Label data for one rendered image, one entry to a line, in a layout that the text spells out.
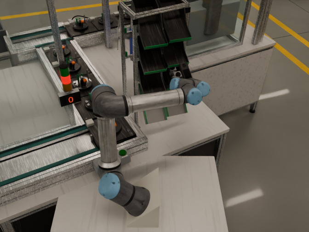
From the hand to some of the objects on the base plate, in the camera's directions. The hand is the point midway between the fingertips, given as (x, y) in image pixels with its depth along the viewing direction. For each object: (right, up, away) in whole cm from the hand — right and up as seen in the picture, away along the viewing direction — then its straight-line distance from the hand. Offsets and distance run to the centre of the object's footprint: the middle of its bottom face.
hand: (177, 75), depth 203 cm
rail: (-58, -57, -1) cm, 81 cm away
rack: (-15, -21, +40) cm, 48 cm away
